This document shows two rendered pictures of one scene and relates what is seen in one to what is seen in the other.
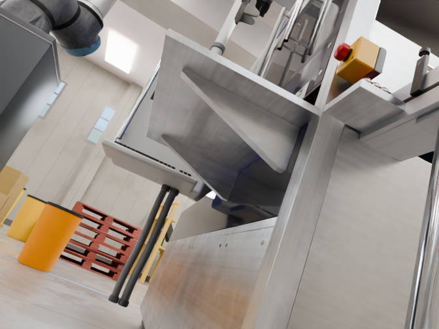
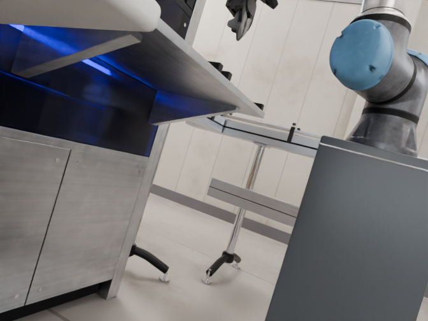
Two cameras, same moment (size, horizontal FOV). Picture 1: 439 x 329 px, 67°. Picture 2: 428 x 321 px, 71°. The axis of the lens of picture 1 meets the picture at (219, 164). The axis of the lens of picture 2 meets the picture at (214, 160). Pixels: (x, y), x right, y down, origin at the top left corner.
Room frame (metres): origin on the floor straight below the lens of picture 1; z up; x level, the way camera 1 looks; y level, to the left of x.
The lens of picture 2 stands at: (1.55, 0.75, 0.68)
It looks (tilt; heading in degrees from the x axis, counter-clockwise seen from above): 1 degrees down; 216
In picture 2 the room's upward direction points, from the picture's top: 17 degrees clockwise
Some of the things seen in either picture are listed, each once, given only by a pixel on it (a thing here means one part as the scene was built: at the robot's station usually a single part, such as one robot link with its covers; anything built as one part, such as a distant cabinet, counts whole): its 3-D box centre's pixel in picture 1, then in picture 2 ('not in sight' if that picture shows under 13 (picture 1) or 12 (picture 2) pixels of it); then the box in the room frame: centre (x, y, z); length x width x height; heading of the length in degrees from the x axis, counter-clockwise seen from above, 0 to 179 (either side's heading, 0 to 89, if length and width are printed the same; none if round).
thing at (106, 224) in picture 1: (97, 241); not in sight; (5.32, 1.27, 0.40); 1.09 x 0.75 x 0.80; 108
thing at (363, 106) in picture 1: (367, 111); not in sight; (0.60, -0.25, 0.87); 0.14 x 0.13 x 0.02; 99
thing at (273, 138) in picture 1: (232, 121); (190, 116); (0.75, 0.01, 0.79); 0.34 x 0.03 x 0.13; 99
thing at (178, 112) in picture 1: (220, 132); (151, 68); (1.00, 0.04, 0.87); 0.70 x 0.48 x 0.02; 9
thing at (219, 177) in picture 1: (194, 168); (69, 55); (1.24, 0.09, 0.79); 0.34 x 0.03 x 0.13; 99
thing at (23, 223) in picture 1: (29, 219); not in sight; (5.37, 2.34, 0.32); 0.42 x 0.40 x 0.64; 106
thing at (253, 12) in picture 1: (249, 11); (238, 29); (0.73, 0.09, 1.13); 0.06 x 0.03 x 0.09; 99
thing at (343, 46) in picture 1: (343, 53); not in sight; (0.60, -0.17, 0.99); 0.04 x 0.04 x 0.04; 9
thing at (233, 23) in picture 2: (245, 18); (235, 24); (0.76, 0.09, 1.13); 0.06 x 0.03 x 0.09; 99
